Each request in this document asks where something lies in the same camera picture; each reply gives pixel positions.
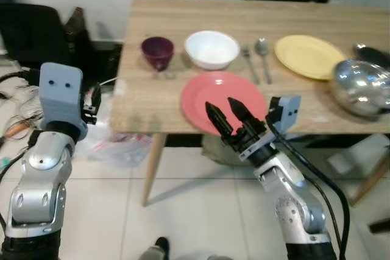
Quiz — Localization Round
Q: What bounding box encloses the silver fork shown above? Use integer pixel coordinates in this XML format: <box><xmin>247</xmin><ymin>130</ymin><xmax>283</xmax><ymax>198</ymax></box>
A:
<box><xmin>243</xmin><ymin>47</ymin><xmax>260</xmax><ymax>85</ymax></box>

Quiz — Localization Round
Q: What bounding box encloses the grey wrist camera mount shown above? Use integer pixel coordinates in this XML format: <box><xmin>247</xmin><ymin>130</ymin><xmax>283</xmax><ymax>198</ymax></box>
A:
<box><xmin>265</xmin><ymin>95</ymin><xmax>302</xmax><ymax>136</ymax></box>
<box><xmin>38</xmin><ymin>62</ymin><xmax>88</xmax><ymax>142</ymax></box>

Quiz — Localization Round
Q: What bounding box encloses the white bowl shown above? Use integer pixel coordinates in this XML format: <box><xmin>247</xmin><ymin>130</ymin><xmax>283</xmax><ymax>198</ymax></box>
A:
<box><xmin>184</xmin><ymin>30</ymin><xmax>241</xmax><ymax>71</ymax></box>

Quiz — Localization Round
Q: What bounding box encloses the silver spoon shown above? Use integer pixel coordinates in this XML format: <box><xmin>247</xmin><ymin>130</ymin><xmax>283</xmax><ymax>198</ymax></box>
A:
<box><xmin>255</xmin><ymin>37</ymin><xmax>273</xmax><ymax>85</ymax></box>

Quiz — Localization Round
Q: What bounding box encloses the yellow plate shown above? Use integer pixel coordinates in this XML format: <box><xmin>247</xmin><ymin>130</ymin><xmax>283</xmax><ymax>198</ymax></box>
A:
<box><xmin>274</xmin><ymin>35</ymin><xmax>347</xmax><ymax>82</ymax></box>

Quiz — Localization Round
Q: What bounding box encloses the white box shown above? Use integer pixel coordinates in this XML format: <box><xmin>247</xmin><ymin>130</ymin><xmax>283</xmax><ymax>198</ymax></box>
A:
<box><xmin>328</xmin><ymin>149</ymin><xmax>367</xmax><ymax>177</ymax></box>

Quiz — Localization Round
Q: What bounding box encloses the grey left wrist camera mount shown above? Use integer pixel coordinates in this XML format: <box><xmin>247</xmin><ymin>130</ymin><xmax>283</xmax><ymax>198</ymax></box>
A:
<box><xmin>38</xmin><ymin>62</ymin><xmax>88</xmax><ymax>142</ymax></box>

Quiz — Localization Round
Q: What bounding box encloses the pink plate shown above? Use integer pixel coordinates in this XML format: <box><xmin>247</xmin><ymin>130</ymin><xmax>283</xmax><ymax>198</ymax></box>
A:
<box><xmin>180</xmin><ymin>71</ymin><xmax>269</xmax><ymax>136</ymax></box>

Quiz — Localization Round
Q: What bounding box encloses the brown bag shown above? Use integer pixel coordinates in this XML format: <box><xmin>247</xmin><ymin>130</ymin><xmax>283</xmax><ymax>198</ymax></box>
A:
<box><xmin>64</xmin><ymin>7</ymin><xmax>93</xmax><ymax>55</ymax></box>

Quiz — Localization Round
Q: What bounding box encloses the clear plastic bag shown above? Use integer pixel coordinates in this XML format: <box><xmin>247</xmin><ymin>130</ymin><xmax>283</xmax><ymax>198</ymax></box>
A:
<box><xmin>78</xmin><ymin>90</ymin><xmax>153</xmax><ymax>169</ymax></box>

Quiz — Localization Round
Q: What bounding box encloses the black chair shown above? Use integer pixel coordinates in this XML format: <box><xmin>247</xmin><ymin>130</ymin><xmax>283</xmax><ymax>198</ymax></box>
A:
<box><xmin>0</xmin><ymin>3</ymin><xmax>65</xmax><ymax>69</ymax></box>

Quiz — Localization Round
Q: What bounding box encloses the purple goblet cup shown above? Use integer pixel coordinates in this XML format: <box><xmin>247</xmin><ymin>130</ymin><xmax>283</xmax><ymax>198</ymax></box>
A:
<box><xmin>141</xmin><ymin>36</ymin><xmax>176</xmax><ymax>79</ymax></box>

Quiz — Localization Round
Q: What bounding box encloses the light wooden table leg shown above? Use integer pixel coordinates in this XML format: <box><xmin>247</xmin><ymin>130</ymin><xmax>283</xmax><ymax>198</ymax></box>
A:
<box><xmin>142</xmin><ymin>133</ymin><xmax>167</xmax><ymax>207</ymax></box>
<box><xmin>350</xmin><ymin>149</ymin><xmax>390</xmax><ymax>206</ymax></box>

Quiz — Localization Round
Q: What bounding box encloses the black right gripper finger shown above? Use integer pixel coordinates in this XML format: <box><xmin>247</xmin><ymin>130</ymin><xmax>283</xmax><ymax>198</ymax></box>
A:
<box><xmin>228</xmin><ymin>97</ymin><xmax>258</xmax><ymax>128</ymax></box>
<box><xmin>205</xmin><ymin>102</ymin><xmax>235</xmax><ymax>139</ymax></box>

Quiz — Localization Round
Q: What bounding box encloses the black robot foot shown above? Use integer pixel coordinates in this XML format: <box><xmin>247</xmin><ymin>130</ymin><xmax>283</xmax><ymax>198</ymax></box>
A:
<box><xmin>137</xmin><ymin>236</ymin><xmax>171</xmax><ymax>260</ymax></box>

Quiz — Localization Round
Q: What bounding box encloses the shiny steel bowl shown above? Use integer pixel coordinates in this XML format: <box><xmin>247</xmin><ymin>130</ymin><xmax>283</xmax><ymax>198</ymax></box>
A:
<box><xmin>331</xmin><ymin>59</ymin><xmax>390</xmax><ymax>118</ymax></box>

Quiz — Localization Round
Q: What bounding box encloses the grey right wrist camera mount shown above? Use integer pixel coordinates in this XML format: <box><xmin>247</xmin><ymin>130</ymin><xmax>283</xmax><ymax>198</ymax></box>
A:
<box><xmin>265</xmin><ymin>95</ymin><xmax>302</xmax><ymax>136</ymax></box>

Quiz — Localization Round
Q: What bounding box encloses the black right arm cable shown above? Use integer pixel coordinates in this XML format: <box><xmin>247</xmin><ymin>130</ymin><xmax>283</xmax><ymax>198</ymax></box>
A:
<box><xmin>267</xmin><ymin>123</ymin><xmax>352</xmax><ymax>260</ymax></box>

